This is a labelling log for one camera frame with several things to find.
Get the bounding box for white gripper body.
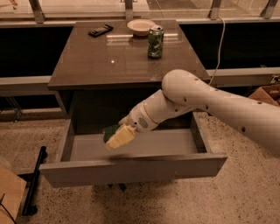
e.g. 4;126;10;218
118;101;159;132

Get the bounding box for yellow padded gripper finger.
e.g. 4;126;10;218
105;124;136;150

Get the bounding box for green and yellow sponge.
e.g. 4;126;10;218
102;124;120;143

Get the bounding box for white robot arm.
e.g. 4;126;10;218
103;69;280;156

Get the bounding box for open grey top drawer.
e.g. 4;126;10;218
38;92;228;189

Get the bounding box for brown glossy cabinet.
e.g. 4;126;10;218
47;19;212;117

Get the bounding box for green soda can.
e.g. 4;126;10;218
148;24;165;59

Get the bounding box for white ceramic bowl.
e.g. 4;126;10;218
127;19;155;37

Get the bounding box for black remote control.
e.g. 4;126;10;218
88;24;113;38

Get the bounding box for black metal bar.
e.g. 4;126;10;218
22;146;47;216

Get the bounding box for wooden board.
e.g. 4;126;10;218
0;165;26;224

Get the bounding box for cardboard box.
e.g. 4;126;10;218
249;84;280;106

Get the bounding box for grey window rail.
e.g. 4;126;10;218
0;67;280;97

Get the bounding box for white power cable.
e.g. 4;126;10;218
208;17;227;86

